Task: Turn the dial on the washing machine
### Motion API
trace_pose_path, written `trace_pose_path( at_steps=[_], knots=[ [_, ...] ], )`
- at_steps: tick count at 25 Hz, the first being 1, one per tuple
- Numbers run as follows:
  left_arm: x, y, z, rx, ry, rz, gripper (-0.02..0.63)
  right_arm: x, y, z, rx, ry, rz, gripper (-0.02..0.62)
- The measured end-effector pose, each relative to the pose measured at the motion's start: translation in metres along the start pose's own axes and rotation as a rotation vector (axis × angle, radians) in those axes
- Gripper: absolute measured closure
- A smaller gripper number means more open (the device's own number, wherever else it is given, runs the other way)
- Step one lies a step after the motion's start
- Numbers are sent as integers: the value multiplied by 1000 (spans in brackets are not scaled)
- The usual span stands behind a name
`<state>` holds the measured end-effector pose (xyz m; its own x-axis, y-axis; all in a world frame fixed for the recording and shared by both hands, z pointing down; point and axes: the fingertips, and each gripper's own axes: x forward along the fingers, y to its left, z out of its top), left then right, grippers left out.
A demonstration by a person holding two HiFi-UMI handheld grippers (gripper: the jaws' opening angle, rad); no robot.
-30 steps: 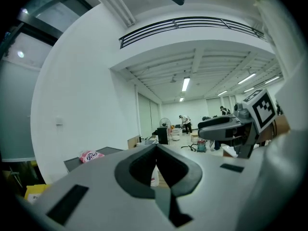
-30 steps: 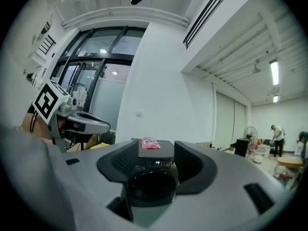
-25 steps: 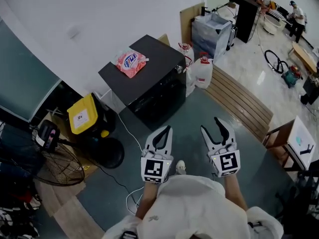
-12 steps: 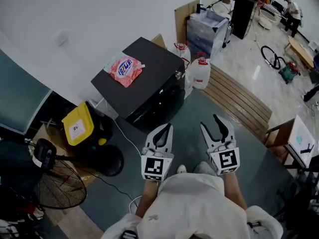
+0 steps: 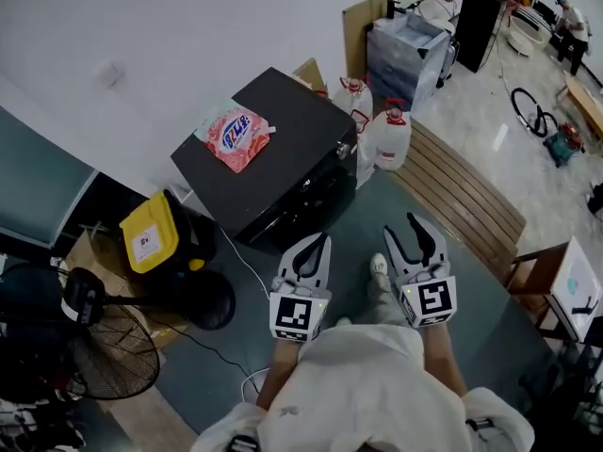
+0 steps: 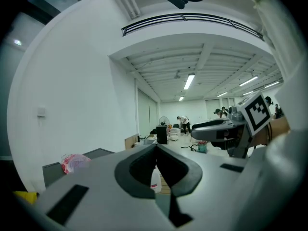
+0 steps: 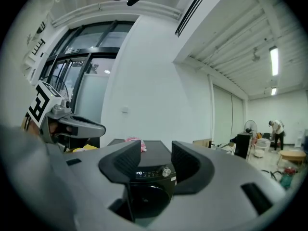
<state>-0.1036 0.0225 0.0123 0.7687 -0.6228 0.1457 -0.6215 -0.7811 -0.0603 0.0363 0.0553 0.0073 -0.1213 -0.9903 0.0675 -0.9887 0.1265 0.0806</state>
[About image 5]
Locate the black washing machine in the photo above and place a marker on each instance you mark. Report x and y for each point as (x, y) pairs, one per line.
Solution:
(292, 158)

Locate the upright cardboard sheet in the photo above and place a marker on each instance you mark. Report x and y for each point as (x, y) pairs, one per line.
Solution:
(358, 31)

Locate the silver suitcase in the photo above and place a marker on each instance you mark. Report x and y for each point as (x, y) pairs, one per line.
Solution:
(448, 61)

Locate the teal glass panel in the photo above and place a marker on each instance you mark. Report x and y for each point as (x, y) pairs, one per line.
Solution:
(37, 182)

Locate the person's right forearm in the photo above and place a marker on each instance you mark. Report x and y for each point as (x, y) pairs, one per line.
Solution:
(443, 358)

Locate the clear plastic storage bin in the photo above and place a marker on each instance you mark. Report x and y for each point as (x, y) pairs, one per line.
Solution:
(400, 64)

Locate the brown wooden stool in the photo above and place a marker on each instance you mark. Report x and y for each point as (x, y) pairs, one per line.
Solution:
(532, 276)

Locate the person's left forearm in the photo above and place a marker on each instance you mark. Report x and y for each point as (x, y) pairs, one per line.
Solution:
(280, 370)

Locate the black standing fan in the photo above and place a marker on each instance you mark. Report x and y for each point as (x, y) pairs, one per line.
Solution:
(207, 299)

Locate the white box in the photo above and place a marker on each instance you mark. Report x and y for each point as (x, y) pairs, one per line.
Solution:
(575, 280)

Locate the black hoop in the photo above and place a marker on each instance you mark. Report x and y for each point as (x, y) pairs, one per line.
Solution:
(516, 108)

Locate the green power tool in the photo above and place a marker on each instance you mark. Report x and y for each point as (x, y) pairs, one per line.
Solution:
(563, 146)

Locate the silver metal control knob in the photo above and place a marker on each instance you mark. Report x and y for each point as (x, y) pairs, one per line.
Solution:
(344, 150)

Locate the white round tub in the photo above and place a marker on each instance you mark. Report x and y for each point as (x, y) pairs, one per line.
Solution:
(527, 36)

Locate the yellow lidded black bin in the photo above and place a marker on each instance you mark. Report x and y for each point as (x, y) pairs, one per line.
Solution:
(148, 233)

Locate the pink detergent pouch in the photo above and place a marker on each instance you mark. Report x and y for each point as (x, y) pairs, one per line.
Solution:
(235, 137)

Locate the person's grey trousers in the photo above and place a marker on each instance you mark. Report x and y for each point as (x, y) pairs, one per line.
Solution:
(381, 301)

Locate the brown cardboard boxes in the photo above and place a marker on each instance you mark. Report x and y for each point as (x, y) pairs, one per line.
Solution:
(94, 252)

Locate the clear water jug red cap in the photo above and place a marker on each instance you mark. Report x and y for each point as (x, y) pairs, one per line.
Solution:
(391, 139)
(363, 153)
(351, 97)

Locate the person's white shoe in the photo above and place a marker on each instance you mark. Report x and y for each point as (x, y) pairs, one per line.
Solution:
(379, 264)

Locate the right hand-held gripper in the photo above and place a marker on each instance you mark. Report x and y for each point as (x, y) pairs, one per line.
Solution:
(433, 299)

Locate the black cabinet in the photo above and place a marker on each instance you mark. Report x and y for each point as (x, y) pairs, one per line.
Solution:
(480, 26)

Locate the wooden slatted platform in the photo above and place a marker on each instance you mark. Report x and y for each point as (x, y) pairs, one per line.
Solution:
(457, 196)

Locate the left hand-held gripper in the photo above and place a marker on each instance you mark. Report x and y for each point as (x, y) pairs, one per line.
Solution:
(297, 316)

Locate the small cardboard box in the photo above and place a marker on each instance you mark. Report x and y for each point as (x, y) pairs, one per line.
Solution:
(311, 75)

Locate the person's white shirt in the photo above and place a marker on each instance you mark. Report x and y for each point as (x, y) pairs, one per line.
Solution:
(367, 393)

